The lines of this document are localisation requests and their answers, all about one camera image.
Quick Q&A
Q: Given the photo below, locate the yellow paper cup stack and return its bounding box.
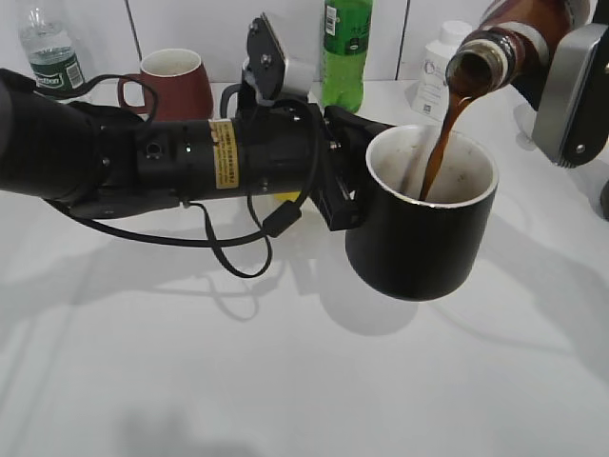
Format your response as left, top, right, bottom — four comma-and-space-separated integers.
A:
273, 191, 300, 203

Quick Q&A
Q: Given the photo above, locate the white ceramic mug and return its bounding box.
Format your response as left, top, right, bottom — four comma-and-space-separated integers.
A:
513, 103, 537, 151

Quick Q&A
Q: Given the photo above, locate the black ceramic mug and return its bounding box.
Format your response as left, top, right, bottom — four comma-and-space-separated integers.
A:
345, 125, 500, 302

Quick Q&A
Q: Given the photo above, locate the dark red ceramic mug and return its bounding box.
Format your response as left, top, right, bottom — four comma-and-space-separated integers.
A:
129, 49, 214, 121

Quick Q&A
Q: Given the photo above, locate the dark grey ceramic mug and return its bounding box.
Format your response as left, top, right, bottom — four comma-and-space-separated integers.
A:
219, 84, 242, 119

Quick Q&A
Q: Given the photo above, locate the brown coffee drink bottle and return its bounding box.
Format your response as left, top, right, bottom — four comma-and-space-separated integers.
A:
446, 0, 590, 99

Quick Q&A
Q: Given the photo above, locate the dark object at right edge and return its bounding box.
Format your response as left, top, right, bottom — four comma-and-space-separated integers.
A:
599, 181, 609, 221

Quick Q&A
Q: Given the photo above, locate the clear water bottle green label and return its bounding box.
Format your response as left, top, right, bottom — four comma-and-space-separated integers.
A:
17, 1, 86, 92

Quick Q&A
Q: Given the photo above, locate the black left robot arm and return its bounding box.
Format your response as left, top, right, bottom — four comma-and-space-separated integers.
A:
1, 70, 385, 231

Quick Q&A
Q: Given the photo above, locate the black left camera cable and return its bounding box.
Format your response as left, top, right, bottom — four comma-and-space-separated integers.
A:
45, 73, 324, 280

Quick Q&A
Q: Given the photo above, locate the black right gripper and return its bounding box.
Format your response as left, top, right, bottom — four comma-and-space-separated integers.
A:
511, 0, 609, 113

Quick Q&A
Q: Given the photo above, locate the white milk carton bottle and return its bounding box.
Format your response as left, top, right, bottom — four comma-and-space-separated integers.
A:
411, 20, 473, 122

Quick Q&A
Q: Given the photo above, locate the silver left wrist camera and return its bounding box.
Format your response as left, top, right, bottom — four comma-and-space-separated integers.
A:
243, 11, 316, 107

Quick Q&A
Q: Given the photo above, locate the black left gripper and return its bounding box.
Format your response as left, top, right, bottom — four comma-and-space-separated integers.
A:
208, 100, 389, 231

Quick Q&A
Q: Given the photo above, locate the green soda bottle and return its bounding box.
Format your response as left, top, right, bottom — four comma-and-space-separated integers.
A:
322, 1, 373, 113

